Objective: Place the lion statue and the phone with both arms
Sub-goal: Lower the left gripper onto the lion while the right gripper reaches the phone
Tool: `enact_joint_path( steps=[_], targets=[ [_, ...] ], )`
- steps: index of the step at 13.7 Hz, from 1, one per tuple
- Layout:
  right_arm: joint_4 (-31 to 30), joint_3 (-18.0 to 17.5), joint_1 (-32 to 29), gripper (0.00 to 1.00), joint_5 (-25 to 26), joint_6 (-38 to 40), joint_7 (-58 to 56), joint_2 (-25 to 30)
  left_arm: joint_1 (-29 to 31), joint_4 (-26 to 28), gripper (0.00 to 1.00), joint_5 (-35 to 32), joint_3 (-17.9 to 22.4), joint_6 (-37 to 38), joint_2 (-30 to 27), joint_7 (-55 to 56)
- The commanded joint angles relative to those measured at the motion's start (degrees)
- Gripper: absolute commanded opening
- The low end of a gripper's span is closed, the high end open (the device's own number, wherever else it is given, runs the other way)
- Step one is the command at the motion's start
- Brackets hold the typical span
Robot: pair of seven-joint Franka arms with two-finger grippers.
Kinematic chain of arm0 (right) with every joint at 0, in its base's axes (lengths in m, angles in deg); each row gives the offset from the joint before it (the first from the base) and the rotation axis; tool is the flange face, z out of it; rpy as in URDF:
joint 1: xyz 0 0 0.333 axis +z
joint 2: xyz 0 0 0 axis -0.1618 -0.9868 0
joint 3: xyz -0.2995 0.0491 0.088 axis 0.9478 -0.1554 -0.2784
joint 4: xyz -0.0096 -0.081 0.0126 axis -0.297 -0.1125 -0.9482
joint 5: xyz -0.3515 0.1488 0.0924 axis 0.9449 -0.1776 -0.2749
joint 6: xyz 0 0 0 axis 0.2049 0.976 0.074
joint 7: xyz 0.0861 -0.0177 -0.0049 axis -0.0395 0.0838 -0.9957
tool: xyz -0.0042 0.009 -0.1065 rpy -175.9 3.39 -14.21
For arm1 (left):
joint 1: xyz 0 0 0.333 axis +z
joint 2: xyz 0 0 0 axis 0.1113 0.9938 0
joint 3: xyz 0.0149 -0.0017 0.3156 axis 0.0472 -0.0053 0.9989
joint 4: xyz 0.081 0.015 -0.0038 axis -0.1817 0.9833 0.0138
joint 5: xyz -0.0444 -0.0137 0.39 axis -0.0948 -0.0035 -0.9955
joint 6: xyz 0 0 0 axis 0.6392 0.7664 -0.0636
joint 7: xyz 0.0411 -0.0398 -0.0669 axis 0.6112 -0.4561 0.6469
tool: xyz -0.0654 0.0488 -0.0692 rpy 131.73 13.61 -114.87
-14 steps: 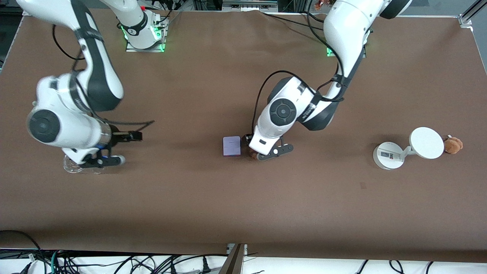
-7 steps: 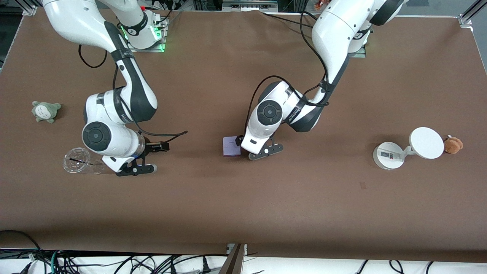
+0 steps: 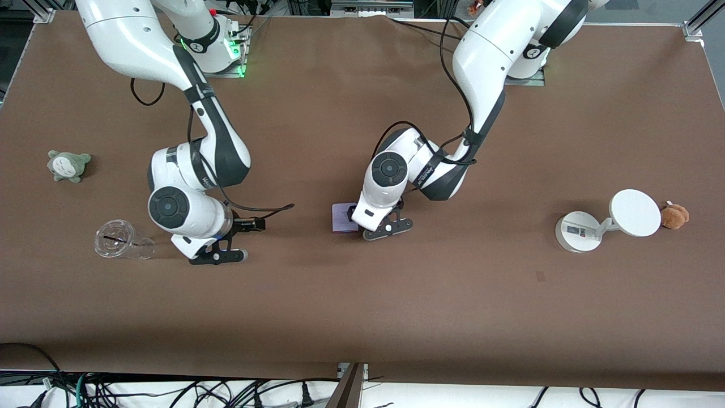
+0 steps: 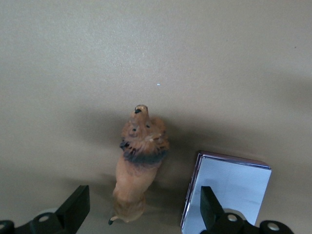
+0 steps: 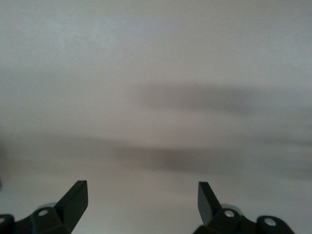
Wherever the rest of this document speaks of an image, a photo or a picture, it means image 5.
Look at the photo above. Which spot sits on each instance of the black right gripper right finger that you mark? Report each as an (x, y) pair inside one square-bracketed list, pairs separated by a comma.
[(214, 212)]

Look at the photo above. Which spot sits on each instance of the brown paper table cover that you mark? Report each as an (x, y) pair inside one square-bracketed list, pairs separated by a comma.
[(156, 48)]

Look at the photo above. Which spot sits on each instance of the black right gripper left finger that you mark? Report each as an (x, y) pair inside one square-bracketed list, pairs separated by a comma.
[(63, 212)]

